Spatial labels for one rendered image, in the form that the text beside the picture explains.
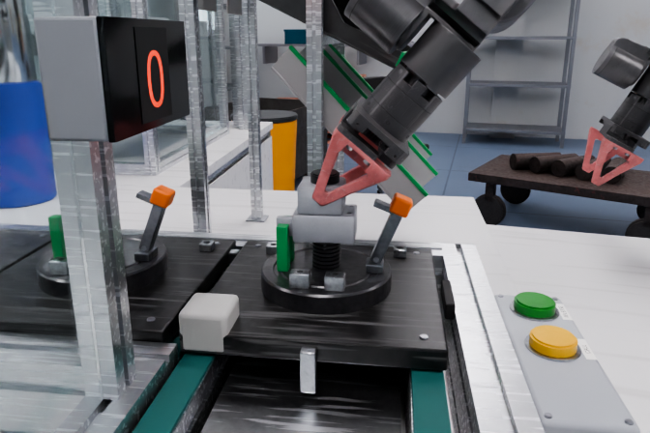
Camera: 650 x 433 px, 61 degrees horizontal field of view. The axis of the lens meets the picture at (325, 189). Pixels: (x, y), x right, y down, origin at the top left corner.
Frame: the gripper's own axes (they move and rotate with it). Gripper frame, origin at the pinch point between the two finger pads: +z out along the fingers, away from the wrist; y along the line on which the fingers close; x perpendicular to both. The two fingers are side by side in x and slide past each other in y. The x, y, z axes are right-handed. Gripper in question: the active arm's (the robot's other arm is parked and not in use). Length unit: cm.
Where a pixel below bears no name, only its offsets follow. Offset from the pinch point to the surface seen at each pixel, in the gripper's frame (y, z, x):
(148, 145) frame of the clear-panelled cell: -86, 49, -35
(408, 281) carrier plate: -1.5, 2.4, 13.8
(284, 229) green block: 2.0, 5.5, -0.5
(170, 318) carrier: 9.5, 16.8, -3.8
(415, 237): -45, 10, 23
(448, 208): -65, 5, 30
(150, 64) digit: 19.2, -4.8, -15.9
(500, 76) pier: -650, -54, 133
